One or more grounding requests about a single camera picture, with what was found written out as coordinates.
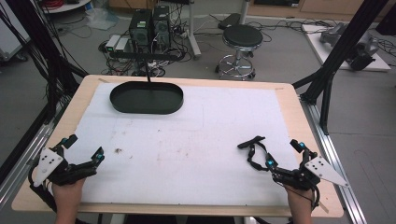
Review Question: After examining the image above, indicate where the round white table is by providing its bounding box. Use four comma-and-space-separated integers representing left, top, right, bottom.
40, 0, 93, 15

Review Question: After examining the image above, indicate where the person's left hand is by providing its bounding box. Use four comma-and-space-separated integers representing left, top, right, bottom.
50, 176, 87, 210

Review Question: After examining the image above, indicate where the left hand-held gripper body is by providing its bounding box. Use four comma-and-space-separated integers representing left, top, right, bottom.
29, 146, 98, 188

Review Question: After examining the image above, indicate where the grey metal table leg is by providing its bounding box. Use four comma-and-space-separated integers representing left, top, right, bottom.
186, 0, 203, 61

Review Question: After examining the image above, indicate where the wooden table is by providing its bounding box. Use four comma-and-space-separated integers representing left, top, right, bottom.
11, 74, 345, 218

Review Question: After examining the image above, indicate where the black bar stand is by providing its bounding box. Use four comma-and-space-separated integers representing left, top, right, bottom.
108, 50, 179, 84

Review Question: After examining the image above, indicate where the white floor platform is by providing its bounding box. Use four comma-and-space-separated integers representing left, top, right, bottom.
301, 23, 392, 73

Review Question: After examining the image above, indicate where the grey machine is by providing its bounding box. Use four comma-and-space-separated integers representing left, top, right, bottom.
319, 21, 380, 72

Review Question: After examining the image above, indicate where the black frame post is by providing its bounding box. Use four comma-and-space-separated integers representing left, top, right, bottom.
0, 0, 90, 185
291, 0, 390, 136

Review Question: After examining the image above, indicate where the flat black box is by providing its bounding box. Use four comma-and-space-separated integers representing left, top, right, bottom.
217, 12, 243, 31

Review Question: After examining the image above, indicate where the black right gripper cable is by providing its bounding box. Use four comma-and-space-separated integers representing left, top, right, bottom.
276, 180, 321, 211

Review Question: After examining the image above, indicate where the aluminium rail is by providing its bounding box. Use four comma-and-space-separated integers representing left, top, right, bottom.
299, 94, 369, 224
0, 101, 73, 208

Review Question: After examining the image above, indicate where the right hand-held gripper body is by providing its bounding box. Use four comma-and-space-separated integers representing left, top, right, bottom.
271, 154, 350, 192

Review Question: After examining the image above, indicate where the black round stool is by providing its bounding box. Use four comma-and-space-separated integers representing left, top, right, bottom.
214, 23, 264, 81

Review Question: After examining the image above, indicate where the black oval tray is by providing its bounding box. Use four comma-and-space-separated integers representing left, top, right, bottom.
109, 80, 185, 115

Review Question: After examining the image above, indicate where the small silver box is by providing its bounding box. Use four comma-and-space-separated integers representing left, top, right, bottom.
105, 34, 121, 53
114, 36, 131, 53

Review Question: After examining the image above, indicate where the white cabinet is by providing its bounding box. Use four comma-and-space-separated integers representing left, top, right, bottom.
0, 0, 33, 63

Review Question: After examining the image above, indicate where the person's right hand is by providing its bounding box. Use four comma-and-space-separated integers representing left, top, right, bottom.
283, 182, 316, 210

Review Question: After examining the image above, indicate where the white table mat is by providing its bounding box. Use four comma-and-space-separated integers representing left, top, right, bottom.
64, 81, 301, 208

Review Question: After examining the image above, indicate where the clear plastic bag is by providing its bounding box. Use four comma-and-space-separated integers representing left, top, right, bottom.
84, 7, 120, 32

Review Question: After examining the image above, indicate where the black strap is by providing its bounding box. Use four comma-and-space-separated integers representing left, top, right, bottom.
237, 135, 273, 173

